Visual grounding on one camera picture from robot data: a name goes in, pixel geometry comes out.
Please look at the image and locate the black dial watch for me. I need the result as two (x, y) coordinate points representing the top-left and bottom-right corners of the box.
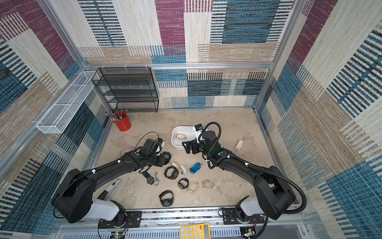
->
(142, 171), (155, 185)

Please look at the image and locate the black chunky watch front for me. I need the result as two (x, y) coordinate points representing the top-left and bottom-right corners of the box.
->
(159, 190), (174, 207)

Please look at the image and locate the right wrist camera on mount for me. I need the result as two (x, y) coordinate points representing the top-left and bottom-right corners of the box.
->
(194, 124), (204, 143)

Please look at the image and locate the black corrugated cable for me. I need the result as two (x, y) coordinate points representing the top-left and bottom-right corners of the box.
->
(201, 121), (308, 215)

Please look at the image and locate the clear ring bracelet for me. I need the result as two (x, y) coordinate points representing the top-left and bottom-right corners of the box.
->
(119, 145), (135, 157)

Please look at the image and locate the cream round face watch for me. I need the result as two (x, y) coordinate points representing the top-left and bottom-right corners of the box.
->
(175, 133), (187, 141)

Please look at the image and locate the black slim band watch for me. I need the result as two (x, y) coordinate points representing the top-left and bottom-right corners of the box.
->
(178, 178), (189, 190)

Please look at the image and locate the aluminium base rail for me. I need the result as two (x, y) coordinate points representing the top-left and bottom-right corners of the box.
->
(50, 206), (315, 239)

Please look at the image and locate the white mesh wall basket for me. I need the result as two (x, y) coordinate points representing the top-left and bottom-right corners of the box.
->
(36, 71), (95, 134)

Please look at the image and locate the black rugged digital watch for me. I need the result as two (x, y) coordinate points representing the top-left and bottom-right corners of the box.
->
(160, 152), (172, 166)

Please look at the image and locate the grey white handheld device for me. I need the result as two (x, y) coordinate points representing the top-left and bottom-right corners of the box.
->
(104, 178), (122, 201)

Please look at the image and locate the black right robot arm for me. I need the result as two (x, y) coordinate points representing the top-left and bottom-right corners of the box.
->
(182, 131), (306, 222)

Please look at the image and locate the beige strap steel watch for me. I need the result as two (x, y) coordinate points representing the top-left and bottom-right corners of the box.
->
(171, 162), (180, 171)

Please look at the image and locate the white plastic storage box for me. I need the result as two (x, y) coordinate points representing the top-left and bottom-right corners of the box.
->
(171, 126), (196, 150)

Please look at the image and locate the rose gold white watch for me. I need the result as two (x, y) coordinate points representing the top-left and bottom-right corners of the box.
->
(181, 165), (187, 175)

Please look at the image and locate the silver metal link watch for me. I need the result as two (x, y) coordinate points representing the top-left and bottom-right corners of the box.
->
(153, 172), (160, 186)

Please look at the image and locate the large black sport watch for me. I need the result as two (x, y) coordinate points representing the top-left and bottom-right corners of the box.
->
(164, 166), (179, 180)

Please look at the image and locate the red pen cup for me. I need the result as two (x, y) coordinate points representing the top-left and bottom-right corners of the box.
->
(114, 112), (131, 132)

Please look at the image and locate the yellow keypad pendant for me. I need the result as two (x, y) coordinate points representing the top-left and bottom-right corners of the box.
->
(180, 223), (211, 239)

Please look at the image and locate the black wire shelf rack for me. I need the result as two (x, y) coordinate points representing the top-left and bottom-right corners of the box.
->
(92, 67), (159, 113)

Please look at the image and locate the translucent blue watch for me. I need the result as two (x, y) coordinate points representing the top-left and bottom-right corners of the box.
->
(190, 163), (202, 174)

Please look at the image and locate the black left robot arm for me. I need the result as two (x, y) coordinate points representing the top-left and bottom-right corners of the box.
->
(51, 138), (171, 228)

